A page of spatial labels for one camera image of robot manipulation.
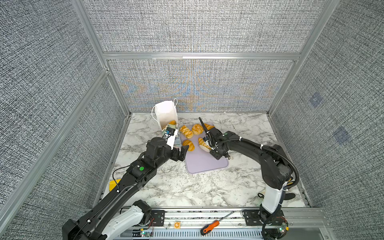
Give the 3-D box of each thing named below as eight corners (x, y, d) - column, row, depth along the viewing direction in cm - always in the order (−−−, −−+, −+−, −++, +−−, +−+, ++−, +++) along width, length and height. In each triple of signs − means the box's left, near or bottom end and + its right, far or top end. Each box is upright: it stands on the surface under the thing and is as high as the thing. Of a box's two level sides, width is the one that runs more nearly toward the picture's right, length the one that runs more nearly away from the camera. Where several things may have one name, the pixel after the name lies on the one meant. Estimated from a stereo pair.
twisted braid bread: (188, 140, 104) (188, 137, 101) (179, 131, 109) (178, 128, 106) (194, 135, 106) (194, 133, 104) (184, 127, 111) (184, 124, 109)
